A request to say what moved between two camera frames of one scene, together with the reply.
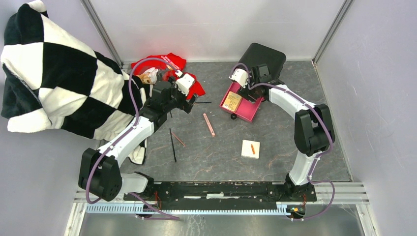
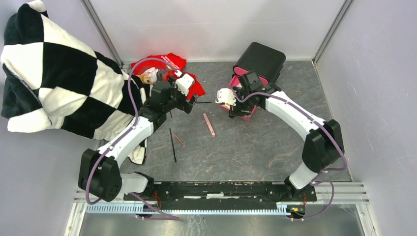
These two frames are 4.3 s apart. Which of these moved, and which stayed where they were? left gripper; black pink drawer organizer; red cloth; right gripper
Moved: right gripper
Stayed: black pink drawer organizer; red cloth; left gripper
